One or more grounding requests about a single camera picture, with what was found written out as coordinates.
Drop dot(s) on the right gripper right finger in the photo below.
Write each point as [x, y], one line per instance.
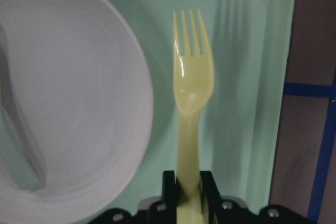
[224, 210]

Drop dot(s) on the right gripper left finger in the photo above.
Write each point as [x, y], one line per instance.
[160, 211]

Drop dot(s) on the yellow plastic fork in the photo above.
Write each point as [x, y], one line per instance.
[193, 85]

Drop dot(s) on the white round plate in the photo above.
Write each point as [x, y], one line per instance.
[84, 88]

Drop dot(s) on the pale green plastic spoon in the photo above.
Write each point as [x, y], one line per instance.
[19, 152]

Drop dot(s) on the light green tray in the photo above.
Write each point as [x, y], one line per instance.
[238, 129]

